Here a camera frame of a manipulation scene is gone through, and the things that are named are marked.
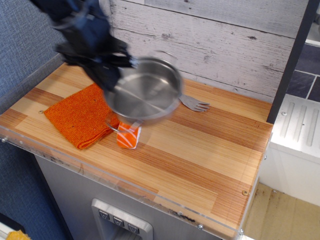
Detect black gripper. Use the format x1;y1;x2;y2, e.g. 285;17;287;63
32;0;137;92

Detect stainless steel pot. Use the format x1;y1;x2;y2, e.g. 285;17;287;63
104;56;184;132

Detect orange knitted towel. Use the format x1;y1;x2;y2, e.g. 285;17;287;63
44;83;120;150

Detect toy salmon sushi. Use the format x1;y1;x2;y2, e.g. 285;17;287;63
116;122;142;149

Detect clear acrylic edge guard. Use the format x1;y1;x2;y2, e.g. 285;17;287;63
0;120;272;240

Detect silver dispenser button panel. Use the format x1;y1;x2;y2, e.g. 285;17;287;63
91;198;154;240

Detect yellow black object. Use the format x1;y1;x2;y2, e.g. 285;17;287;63
6;230;31;240

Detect white toy sink unit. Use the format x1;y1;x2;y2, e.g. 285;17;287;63
259;94;320;205

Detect blue handled metal fork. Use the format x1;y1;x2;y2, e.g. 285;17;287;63
179;94;210;112

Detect dark right vertical post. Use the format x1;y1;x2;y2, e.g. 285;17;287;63
266;0;320;124

